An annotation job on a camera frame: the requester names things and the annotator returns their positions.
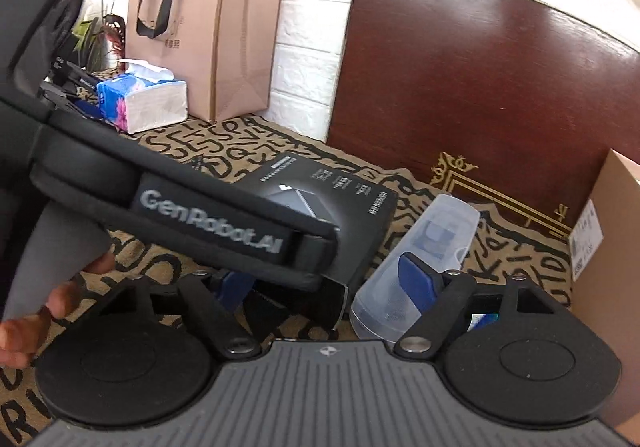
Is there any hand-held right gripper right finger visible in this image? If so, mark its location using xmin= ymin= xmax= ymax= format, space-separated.
xmin=394 ymin=251 xmax=574 ymax=357

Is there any black printed box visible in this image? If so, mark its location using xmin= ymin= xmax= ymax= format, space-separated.
xmin=232 ymin=152 xmax=399 ymax=329

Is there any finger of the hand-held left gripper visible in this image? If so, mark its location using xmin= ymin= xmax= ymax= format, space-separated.
xmin=50 ymin=58 xmax=101 ymax=90
xmin=39 ymin=81 xmax=108 ymax=120

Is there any brown cardboard box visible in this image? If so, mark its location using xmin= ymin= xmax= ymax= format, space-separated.
xmin=566 ymin=147 xmax=640 ymax=439

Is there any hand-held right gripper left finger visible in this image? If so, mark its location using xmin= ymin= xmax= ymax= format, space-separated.
xmin=99 ymin=271 xmax=264 ymax=361

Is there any blue gum packet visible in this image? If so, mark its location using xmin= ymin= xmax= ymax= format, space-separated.
xmin=469 ymin=313 xmax=502 ymax=331

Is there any blue floral tissue pack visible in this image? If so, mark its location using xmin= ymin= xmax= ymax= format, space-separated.
xmin=96 ymin=59 xmax=189 ymax=134

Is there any clear plastic case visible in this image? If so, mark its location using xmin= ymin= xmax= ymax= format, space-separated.
xmin=349 ymin=194 xmax=482 ymax=344

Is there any floral printed cloth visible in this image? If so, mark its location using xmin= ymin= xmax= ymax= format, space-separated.
xmin=72 ymin=13 xmax=126 ymax=73

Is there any person's left hand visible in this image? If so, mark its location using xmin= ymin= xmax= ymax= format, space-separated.
xmin=0 ymin=249 xmax=117 ymax=370

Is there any dark wooden headboard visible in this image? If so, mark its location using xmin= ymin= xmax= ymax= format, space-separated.
xmin=326 ymin=0 xmax=640 ymax=242

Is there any letter printed blanket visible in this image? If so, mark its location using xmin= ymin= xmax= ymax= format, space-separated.
xmin=0 ymin=67 xmax=576 ymax=447

